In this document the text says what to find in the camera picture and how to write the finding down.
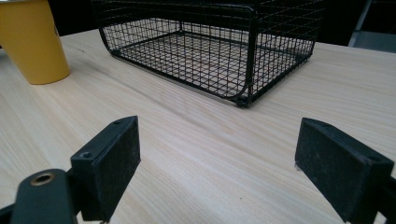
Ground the yellow cup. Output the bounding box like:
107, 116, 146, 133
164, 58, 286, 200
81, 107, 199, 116
0, 0, 72, 86

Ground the grey metal stand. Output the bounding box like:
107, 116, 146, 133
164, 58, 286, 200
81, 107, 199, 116
347, 0, 396, 54

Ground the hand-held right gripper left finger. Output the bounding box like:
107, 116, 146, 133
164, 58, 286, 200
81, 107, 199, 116
70, 115, 142, 223

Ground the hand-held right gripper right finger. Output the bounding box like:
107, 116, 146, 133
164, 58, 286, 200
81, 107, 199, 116
294, 117, 396, 224

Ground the black wire mesh basket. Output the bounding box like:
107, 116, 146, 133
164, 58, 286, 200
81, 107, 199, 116
91, 0, 326, 108

